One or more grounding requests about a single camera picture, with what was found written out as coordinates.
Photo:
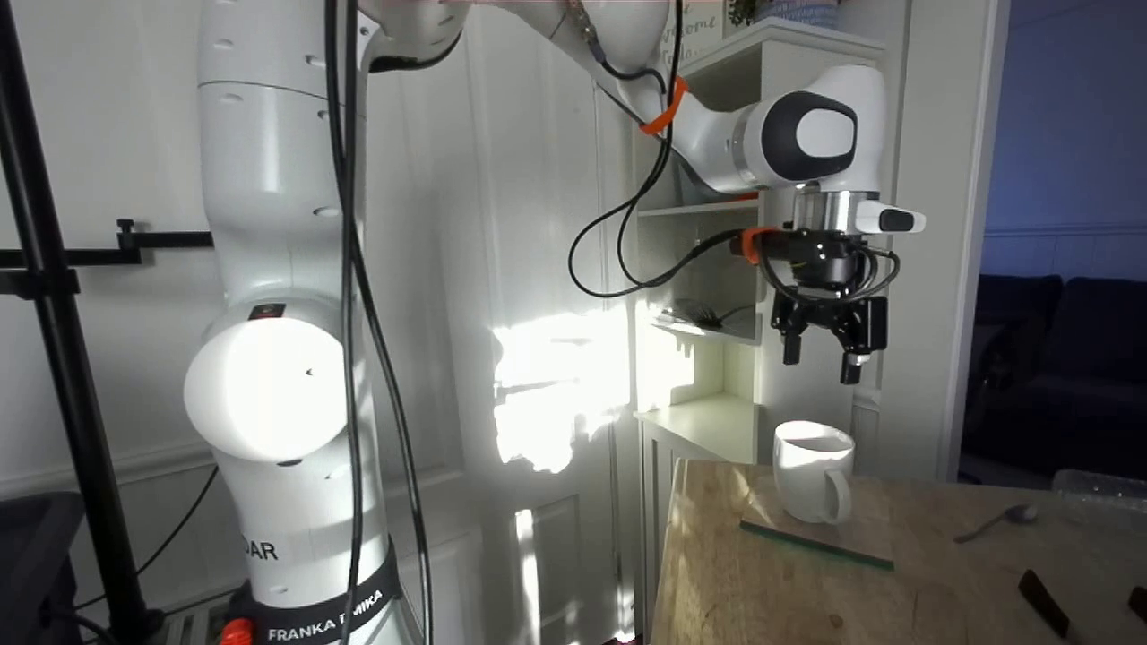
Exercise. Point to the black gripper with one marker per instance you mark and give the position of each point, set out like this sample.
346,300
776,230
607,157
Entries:
827,269

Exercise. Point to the metal spoon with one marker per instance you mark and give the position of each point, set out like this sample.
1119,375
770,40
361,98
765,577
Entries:
1016,513

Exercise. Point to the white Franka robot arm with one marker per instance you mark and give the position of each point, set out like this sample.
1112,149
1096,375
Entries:
275,181

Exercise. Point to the white ceramic cup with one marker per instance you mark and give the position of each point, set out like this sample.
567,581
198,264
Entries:
813,478

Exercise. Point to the white shelf cabinet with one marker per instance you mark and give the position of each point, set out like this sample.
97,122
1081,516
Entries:
719,433

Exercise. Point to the green stick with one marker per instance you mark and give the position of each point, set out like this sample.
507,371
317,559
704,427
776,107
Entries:
818,547

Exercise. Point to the dark sofa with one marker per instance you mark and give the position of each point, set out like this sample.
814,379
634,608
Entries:
1064,371

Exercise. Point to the red stop button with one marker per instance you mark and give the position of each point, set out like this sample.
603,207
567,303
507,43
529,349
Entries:
235,631

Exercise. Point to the black tripod stand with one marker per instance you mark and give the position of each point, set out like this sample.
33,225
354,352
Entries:
60,359

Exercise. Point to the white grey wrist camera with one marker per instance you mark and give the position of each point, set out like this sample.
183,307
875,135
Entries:
894,219

